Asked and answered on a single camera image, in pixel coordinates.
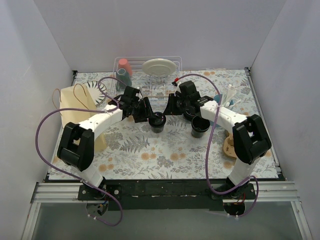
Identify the dark green mug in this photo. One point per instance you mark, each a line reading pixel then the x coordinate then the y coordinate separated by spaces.
pixel 124 79

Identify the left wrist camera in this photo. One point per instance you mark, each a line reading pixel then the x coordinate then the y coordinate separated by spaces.
pixel 138 94

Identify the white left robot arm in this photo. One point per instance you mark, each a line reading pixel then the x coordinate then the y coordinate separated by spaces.
pixel 77 144

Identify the striped black white plate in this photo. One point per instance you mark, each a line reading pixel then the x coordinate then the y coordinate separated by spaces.
pixel 97 93

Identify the blue cup holder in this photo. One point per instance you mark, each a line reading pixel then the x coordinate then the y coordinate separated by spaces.
pixel 217 99

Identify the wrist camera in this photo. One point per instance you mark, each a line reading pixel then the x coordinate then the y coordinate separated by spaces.
pixel 177 84
pixel 138 94

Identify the black coffee cup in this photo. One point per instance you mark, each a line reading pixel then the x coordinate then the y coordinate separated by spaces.
pixel 157 128

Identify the brown cardboard cup carriers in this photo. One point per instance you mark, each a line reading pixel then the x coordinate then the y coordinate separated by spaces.
pixel 228 146

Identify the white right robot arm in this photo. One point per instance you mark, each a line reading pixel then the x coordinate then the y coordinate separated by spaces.
pixel 250 138

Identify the floral table mat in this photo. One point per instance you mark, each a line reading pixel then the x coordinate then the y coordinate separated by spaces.
pixel 133 151

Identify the cream ceramic plate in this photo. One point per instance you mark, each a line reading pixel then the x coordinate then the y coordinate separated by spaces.
pixel 159 67

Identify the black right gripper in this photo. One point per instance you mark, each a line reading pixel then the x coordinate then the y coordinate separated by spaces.
pixel 172 106

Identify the pink cup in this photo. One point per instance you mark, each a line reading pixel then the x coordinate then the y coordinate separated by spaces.
pixel 123 63

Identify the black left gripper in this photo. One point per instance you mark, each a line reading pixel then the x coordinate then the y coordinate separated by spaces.
pixel 144 110

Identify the white wire dish rack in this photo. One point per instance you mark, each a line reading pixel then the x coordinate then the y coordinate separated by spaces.
pixel 157 85

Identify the black cup lid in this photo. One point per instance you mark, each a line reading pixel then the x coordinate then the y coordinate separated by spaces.
pixel 157 120

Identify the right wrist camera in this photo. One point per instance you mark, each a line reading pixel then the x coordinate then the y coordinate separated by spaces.
pixel 177 84

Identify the brown paper bag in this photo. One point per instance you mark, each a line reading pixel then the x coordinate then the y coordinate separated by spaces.
pixel 77 97

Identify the stack of black lids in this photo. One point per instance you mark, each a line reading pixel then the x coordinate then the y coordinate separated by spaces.
pixel 189 116

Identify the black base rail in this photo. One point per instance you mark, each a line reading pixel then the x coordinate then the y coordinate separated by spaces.
pixel 161 194

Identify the stack of black cups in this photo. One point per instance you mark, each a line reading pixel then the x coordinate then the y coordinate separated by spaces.
pixel 199 126

